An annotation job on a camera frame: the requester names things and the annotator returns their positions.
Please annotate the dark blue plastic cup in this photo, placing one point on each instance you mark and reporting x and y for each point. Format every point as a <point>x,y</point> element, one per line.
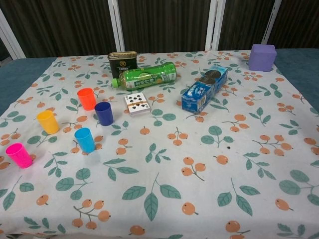
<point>104,114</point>

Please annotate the orange plastic cup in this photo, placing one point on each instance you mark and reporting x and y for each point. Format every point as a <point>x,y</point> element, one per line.
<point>87,100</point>

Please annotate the light blue plastic cup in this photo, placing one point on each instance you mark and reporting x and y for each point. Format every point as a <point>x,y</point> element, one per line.
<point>86,142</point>

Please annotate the yellow plastic cup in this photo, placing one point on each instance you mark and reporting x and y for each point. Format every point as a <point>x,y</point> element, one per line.
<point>49,123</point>

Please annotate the pink plastic cup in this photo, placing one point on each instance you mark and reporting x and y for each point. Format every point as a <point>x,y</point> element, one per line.
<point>20,156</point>

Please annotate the deck of playing cards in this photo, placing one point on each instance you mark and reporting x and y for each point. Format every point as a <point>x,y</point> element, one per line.
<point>137,103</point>

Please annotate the floral fruit print tablecloth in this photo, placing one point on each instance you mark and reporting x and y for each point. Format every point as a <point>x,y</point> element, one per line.
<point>159,154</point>

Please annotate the green tea plastic bottle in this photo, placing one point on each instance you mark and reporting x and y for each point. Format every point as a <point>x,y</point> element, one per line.
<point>147,77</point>

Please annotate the blue cookie package box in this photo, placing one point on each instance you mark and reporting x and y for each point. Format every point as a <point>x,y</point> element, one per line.
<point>199,95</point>

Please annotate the black rectangular tin can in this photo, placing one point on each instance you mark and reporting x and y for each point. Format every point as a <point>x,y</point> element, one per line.
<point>119,63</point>

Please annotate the purple foam cube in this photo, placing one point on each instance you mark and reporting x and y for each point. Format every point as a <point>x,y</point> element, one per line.
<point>261,58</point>

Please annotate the teal table cover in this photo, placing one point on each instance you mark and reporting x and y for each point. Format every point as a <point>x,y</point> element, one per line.
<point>299,67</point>

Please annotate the white metal frame post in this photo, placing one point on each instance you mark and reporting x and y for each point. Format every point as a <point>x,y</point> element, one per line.
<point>117,27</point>
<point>214,25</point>
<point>270,22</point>
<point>11,37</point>

